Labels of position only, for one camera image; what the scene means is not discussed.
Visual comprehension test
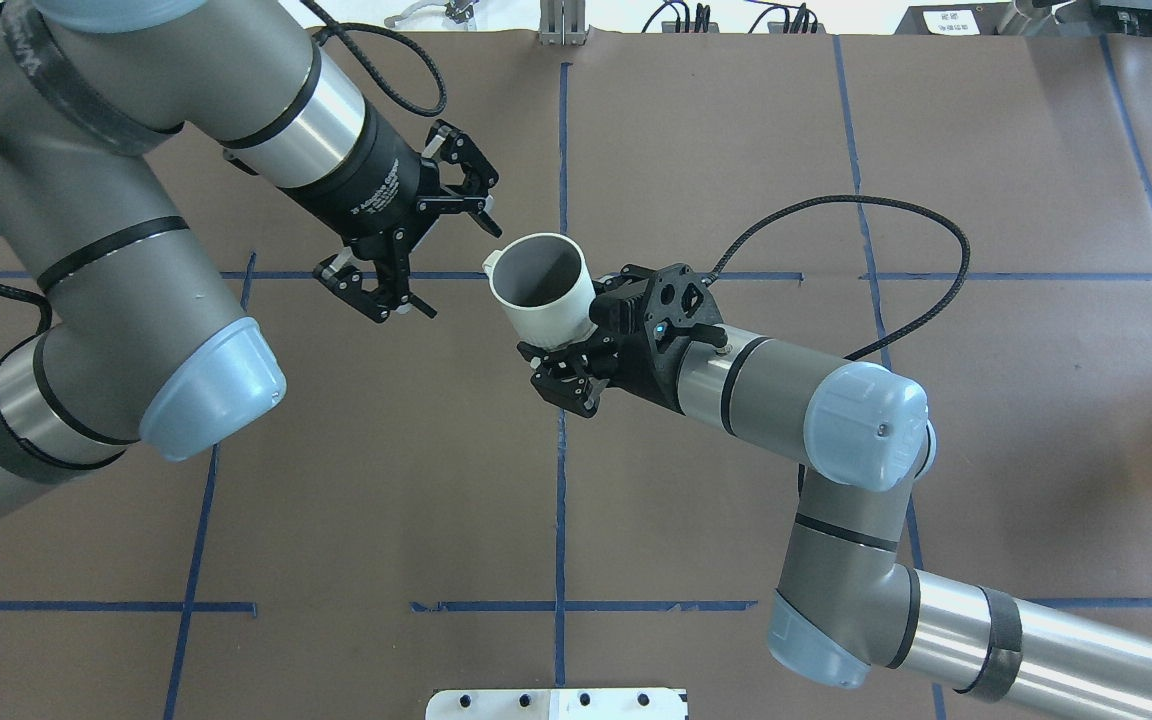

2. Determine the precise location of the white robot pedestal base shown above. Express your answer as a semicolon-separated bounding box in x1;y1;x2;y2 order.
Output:
424;687;690;719

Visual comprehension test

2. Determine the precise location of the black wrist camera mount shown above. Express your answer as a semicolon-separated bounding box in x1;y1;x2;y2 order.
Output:
589;263;730;354

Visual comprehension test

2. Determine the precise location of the green handled reacher grabber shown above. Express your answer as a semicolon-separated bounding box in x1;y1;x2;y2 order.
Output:
382;1;477;31

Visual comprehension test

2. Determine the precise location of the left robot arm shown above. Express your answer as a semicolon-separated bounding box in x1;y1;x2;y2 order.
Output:
0;1;500;520

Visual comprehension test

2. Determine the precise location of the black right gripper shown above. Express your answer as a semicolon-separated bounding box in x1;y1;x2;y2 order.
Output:
518;290;723;418

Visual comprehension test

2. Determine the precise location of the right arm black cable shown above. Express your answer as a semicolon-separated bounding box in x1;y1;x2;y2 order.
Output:
702;194;971;363

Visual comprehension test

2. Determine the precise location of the white ribbed mug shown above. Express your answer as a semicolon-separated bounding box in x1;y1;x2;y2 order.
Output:
483;233;594;350

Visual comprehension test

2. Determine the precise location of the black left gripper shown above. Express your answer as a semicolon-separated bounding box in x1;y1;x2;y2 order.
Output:
282;100;503;323

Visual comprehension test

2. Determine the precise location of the aluminium frame post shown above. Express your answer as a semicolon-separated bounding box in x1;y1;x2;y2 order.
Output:
538;0;588;47

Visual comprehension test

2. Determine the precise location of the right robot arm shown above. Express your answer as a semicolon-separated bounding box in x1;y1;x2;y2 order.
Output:
506;285;1152;719

